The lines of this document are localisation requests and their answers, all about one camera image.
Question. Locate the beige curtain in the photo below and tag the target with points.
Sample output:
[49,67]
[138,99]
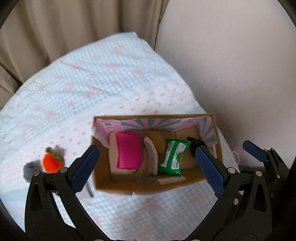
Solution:
[36,33]

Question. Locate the pink patterned cardboard box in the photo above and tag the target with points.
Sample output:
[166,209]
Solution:
[108,178]

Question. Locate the black sock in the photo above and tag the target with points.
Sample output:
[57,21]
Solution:
[195,144]

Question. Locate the grey sock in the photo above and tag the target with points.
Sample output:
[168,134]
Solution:
[29,168]

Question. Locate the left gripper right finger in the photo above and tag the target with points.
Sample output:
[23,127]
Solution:
[242,210]

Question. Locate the magenta soft pouch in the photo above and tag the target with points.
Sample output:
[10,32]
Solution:
[129,146]

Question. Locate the green snack packet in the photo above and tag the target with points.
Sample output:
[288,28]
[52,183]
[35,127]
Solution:
[175,149]

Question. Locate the brown plush toy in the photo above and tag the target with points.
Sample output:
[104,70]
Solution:
[155,144]

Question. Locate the orange plush fruit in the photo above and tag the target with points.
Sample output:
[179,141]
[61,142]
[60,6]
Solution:
[52,161]

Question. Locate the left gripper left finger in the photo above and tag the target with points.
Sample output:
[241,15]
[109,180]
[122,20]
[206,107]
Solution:
[53,211]

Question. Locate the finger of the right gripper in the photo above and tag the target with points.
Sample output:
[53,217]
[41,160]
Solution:
[276,171]

